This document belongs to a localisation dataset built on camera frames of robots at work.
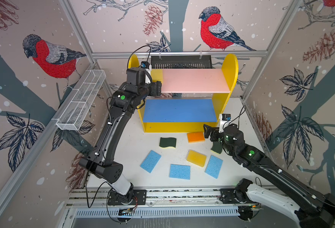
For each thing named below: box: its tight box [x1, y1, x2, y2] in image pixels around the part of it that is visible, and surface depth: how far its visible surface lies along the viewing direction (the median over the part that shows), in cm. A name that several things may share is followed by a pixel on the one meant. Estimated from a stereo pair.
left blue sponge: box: [139, 149, 162, 174], surface depth 87 cm
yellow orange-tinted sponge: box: [186, 149, 207, 168], surface depth 91 cm
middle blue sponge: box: [168, 163, 191, 180], surface depth 83 cm
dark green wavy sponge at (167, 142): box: [158, 137, 177, 149], surface depth 95 cm
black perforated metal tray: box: [150, 55, 214, 69], surface depth 96 cm
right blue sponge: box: [204, 154, 224, 180], surface depth 85 cm
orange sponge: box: [186, 131, 206, 143], surface depth 97 cm
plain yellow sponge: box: [150, 68, 163, 84], surface depth 77 cm
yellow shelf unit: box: [128, 53, 240, 133], surface depth 91 cm
